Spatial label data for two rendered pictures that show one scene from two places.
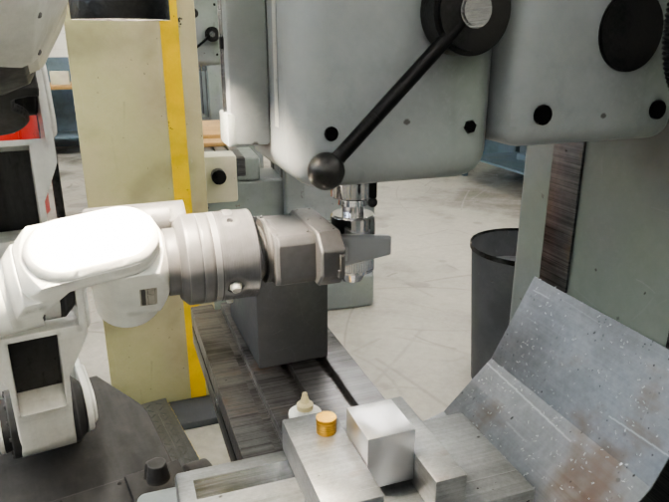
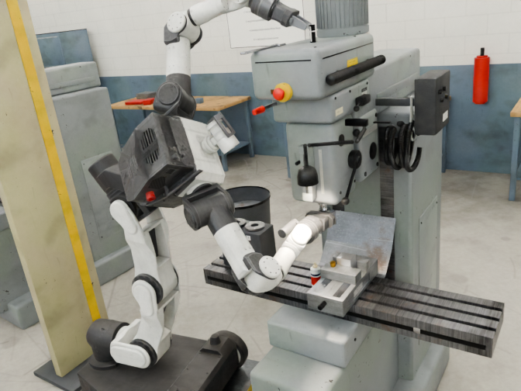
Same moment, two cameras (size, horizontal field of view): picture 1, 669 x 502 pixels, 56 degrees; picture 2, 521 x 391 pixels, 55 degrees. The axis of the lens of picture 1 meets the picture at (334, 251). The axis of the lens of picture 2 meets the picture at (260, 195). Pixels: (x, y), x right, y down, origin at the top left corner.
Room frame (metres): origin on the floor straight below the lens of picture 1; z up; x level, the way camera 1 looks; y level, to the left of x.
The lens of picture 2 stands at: (-0.72, 1.22, 2.03)
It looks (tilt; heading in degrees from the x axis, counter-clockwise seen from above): 21 degrees down; 325
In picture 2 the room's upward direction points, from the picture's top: 7 degrees counter-clockwise
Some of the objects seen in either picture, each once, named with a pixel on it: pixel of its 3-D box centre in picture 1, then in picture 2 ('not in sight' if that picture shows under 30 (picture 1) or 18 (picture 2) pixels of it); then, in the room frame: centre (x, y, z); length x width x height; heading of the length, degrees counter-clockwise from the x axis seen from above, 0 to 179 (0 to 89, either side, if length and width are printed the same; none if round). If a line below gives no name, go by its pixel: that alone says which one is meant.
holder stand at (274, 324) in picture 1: (274, 284); (247, 243); (1.02, 0.11, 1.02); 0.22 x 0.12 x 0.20; 21
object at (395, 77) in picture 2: not in sight; (368, 82); (0.80, -0.49, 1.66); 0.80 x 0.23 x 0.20; 110
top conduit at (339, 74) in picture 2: not in sight; (357, 68); (0.50, -0.10, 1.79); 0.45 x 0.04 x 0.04; 110
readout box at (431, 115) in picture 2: not in sight; (433, 102); (0.41, -0.42, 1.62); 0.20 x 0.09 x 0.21; 110
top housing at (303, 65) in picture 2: not in sight; (316, 64); (0.63, -0.03, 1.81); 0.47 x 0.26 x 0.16; 110
